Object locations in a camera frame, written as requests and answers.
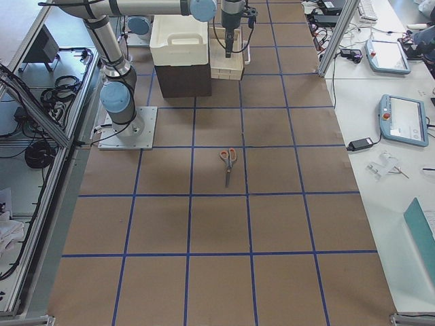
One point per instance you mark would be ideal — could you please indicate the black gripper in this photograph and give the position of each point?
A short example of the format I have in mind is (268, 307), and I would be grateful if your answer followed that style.
(229, 20)

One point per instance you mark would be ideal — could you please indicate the light wooden drawer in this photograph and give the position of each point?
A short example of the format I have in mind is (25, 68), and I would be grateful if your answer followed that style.
(221, 67)

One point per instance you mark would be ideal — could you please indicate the grey orange handled scissors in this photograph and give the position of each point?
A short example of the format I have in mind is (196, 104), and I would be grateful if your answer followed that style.
(229, 156)

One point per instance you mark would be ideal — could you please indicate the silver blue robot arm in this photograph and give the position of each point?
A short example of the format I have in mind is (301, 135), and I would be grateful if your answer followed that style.
(117, 96)

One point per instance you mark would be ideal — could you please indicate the white plastic lidded bin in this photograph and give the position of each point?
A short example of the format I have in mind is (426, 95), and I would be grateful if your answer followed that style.
(179, 41)

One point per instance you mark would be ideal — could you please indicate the white keyboard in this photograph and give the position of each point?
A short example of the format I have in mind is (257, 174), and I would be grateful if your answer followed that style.
(366, 11)

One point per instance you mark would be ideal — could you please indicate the blue teach pendant far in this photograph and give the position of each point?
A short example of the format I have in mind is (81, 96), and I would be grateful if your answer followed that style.
(386, 57)

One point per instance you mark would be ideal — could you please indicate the blue teach pendant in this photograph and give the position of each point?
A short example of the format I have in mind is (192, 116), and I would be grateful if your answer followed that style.
(386, 57)
(403, 120)

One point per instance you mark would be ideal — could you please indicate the black power adapter brick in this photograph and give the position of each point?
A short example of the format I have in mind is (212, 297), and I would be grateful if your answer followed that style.
(360, 144)

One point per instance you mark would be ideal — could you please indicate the brown paper table mat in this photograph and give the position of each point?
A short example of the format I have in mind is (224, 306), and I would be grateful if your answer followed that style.
(157, 239)

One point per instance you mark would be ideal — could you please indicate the grey electronics box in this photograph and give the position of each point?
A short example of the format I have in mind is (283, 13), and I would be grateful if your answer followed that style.
(44, 48)

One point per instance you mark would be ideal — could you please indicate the blue teach pendant near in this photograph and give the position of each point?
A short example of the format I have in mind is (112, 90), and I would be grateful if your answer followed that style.
(403, 120)

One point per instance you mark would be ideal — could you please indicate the teal notebook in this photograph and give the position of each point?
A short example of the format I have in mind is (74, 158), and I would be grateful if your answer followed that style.
(421, 233)

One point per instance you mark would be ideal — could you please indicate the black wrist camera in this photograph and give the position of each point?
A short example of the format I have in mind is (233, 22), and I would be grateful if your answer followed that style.
(251, 15)

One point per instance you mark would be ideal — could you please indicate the aluminium frame post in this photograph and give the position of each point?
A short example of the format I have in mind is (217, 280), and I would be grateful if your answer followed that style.
(340, 29)

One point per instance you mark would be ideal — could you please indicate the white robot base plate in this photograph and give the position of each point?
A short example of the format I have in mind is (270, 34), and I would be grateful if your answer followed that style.
(139, 135)

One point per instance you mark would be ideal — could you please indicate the clear plastic bracket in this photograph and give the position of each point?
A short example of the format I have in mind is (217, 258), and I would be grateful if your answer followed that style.
(388, 165)

